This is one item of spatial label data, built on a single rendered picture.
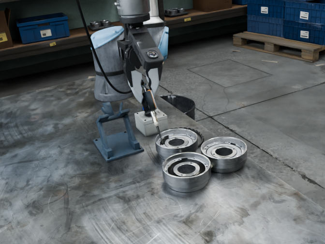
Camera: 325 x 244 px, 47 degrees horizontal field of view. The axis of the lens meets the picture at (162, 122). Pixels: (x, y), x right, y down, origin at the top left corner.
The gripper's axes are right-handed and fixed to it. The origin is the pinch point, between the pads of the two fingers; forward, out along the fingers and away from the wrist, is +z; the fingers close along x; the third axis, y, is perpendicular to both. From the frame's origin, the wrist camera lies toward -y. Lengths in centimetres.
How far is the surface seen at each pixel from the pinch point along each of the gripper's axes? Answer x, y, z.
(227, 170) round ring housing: -8.8, -22.0, 12.3
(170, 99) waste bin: -58, 116, 53
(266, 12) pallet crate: -274, 294, 52
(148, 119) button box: -1.9, 5.7, 8.6
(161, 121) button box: -5.2, 5.0, 10.0
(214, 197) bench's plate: -1.8, -28.0, 13.1
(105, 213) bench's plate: 19.4, -21.1, 13.1
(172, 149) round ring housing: -0.5, -11.8, 9.4
